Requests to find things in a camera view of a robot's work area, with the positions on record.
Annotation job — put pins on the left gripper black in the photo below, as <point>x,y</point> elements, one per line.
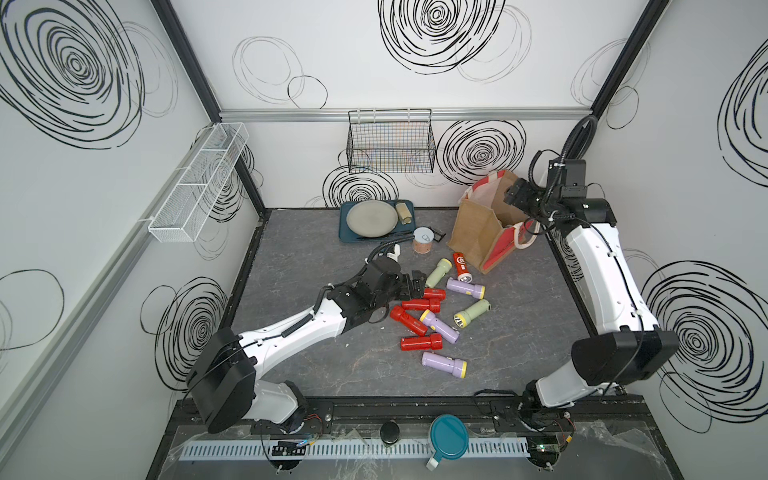
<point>416,288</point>

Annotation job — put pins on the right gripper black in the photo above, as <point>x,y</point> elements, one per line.
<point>519,189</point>

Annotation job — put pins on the red flashlight top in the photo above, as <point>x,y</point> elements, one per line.
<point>434,293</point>

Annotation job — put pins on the red flashlight diagonal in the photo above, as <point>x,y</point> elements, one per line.
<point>399,314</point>

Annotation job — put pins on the brown jute tote bag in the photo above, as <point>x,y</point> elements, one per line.
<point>487,229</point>

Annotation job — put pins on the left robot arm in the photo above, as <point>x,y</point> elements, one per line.
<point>226,381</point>

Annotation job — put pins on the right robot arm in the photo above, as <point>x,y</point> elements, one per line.
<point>626,343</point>

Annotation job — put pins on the light green flashlight upper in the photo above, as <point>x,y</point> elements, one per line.
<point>442,268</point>

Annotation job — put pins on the light green flashlight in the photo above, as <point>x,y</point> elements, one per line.
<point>442,268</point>
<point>465,317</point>

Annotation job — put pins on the purple flashlight centre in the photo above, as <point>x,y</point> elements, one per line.
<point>433,322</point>

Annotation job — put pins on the red white flashlight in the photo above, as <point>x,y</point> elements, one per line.
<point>462,269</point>

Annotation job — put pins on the small orange can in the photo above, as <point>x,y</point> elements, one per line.
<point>423,240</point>

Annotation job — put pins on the light green flashlight lower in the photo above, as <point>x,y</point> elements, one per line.
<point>465,317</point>

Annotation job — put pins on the purple flashlight near bag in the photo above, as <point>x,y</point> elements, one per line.
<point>474,290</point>

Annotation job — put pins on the red flashlight bottom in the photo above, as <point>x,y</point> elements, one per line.
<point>422,343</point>

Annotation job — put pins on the grey round plate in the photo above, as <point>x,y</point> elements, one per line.
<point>372,219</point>

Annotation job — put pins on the dark teal tray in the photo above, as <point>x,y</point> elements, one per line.
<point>347,236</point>

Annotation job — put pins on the purple flashlight bottom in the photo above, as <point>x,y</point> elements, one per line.
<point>454,366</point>

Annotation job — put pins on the black round knob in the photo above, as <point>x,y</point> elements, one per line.
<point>389,433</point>

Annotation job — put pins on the teal round lid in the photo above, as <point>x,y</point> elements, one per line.
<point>448,438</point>

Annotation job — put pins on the black wire wall basket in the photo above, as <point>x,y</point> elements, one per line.
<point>391,140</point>

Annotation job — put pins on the white slotted cable duct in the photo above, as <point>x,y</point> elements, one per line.
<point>353,449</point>

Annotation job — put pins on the white wire wall shelf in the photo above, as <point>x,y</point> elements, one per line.
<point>191,201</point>

